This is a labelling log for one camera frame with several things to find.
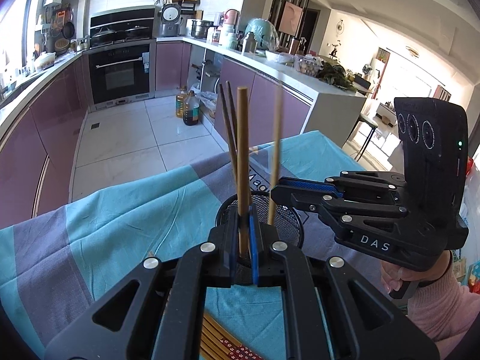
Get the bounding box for bamboo chopstick red end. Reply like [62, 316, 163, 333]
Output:
[200, 335, 229, 360]
[268, 86, 283, 225]
[237, 87, 250, 258]
[199, 311, 263, 360]
[200, 321, 242, 360]

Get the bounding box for bamboo chopstick lone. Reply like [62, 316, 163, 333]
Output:
[219, 80, 239, 191]

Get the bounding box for pink sleeve right forearm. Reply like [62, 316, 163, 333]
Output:
[408, 271, 479, 359]

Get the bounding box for right hand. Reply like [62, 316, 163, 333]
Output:
[380, 250, 452, 293]

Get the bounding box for black mesh pen cup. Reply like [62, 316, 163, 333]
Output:
[215, 191, 304, 248]

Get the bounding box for green leafy vegetables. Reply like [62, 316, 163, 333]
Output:
[316, 61, 356, 92]

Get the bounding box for yellow cooking oil bottle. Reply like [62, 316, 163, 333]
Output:
[175, 86, 188, 119]

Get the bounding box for mint green appliance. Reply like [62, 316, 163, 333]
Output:
[245, 18, 279, 51]

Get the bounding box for teal and purple tablecloth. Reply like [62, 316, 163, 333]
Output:
[1, 131, 386, 359]

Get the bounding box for pink electric kettle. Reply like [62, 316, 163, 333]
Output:
[224, 9, 240, 27]

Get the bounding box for black built-in oven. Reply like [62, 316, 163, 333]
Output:
[88, 40, 155, 111]

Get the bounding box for steel stock pot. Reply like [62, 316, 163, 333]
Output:
[190, 19, 213, 39]

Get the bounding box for white rice cooker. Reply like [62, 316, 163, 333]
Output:
[159, 3, 182, 38]

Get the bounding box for black range hood stove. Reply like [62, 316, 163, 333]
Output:
[89, 6, 158, 48]

